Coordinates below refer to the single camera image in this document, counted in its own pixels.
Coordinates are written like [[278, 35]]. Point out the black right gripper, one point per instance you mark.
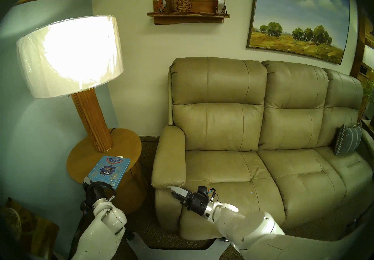
[[195, 203]]

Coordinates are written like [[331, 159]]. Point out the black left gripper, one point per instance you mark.
[[98, 193]]

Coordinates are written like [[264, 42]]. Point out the blue Rumi poems book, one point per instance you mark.
[[109, 171]]

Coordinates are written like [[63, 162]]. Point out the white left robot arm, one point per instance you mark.
[[102, 233]]

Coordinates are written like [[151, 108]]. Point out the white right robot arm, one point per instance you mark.
[[251, 230]]

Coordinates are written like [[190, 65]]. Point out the beige leather sofa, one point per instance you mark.
[[233, 122]]

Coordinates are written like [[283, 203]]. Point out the round wooden side table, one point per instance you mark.
[[128, 142]]

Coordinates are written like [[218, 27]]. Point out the decorated wooden board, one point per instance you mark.
[[38, 227]]

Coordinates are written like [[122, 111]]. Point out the pale round plate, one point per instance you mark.
[[11, 220]]

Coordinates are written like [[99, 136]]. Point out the wooden lamp with white shade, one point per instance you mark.
[[70, 54]]

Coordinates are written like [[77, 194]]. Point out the grey striped cushion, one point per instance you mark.
[[347, 139]]

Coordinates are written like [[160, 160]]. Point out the leafy green houseplant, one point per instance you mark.
[[367, 98]]

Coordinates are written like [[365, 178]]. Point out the framed landscape painting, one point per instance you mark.
[[298, 13]]

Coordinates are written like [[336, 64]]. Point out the wooden cabinet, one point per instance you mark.
[[366, 57]]

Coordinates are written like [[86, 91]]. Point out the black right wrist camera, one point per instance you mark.
[[202, 191]]

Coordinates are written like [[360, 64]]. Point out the live-edge wooden wall shelf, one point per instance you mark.
[[187, 18]]

